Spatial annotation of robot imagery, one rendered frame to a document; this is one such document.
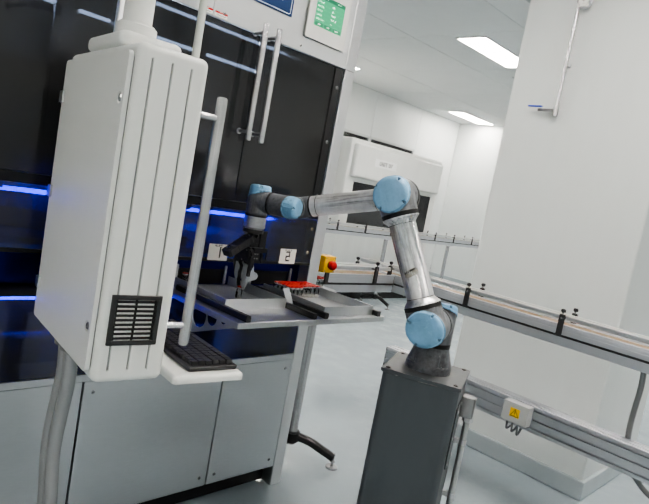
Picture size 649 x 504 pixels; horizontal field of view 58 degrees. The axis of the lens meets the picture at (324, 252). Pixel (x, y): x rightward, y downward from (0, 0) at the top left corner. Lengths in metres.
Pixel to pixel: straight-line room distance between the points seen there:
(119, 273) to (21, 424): 0.80
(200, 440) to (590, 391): 1.96
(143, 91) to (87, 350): 0.57
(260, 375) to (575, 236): 1.80
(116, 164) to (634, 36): 2.73
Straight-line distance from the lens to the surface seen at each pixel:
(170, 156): 1.37
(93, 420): 2.13
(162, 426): 2.28
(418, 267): 1.82
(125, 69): 1.36
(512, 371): 3.50
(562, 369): 3.38
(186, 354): 1.60
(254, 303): 1.98
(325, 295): 2.40
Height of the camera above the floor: 1.32
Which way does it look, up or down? 6 degrees down
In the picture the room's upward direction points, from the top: 10 degrees clockwise
